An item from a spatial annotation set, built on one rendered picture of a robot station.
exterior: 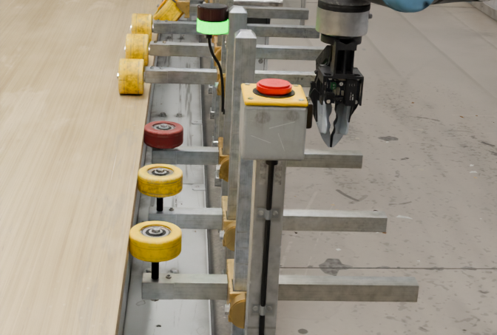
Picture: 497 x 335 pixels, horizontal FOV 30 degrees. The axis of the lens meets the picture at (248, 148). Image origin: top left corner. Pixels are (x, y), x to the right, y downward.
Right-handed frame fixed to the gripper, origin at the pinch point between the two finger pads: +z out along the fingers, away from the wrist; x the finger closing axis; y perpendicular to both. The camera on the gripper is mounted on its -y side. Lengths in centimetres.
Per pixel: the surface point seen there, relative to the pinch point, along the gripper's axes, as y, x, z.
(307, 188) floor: -210, 33, 96
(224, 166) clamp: -13.2, -18.1, 10.8
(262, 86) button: 59, -20, -27
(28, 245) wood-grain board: 32, -50, 6
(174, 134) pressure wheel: -18.6, -28.1, 6.0
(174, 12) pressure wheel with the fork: -119, -27, 2
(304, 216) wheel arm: 5.1, -4.6, 13.2
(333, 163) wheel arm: -19.6, 4.9, 12.1
